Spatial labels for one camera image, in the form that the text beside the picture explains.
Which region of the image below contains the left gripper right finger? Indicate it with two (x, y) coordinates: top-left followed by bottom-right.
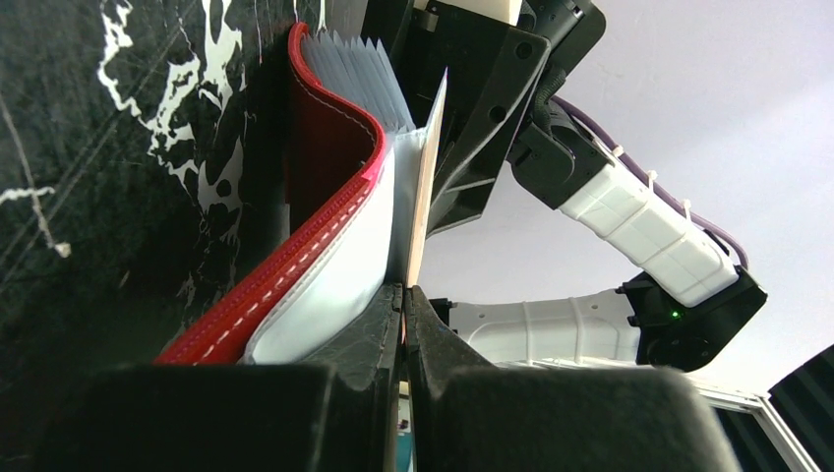
(403, 287), (740, 471)

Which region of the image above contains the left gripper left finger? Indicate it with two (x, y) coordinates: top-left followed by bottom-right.
(32, 284), (402, 471)

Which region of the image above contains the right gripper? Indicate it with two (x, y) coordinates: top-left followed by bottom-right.
(362, 0), (611, 235)

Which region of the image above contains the orange credit card from holder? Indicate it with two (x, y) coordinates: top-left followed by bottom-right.
(402, 68), (449, 346)

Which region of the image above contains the red leather card holder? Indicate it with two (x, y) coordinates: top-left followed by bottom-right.
(157, 23), (415, 366)

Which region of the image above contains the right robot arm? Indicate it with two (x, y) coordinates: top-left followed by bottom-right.
(412, 1), (767, 372)

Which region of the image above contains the aluminium frame rail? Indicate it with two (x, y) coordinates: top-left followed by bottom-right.
(692, 381), (820, 471)

